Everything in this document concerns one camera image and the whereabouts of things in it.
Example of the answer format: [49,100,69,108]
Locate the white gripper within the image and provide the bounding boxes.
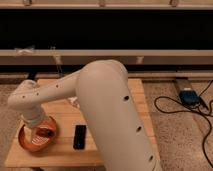
[22,111,46,129]

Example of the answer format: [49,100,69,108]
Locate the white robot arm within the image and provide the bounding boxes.
[8,60,162,171]

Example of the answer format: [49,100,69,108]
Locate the small white object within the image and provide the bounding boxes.
[68,97,80,108]

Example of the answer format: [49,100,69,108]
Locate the black rectangular remote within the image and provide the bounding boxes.
[73,125,87,150]

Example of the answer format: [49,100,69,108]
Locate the blue power adapter box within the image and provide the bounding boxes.
[179,88,200,106]

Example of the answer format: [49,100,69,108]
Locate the lower wooden rail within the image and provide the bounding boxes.
[0,49,213,65]

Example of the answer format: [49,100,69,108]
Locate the wooden rail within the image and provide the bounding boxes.
[0,49,213,65]
[0,0,213,10]

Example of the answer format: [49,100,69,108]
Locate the upper wooden rail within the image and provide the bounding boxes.
[0,0,213,10]

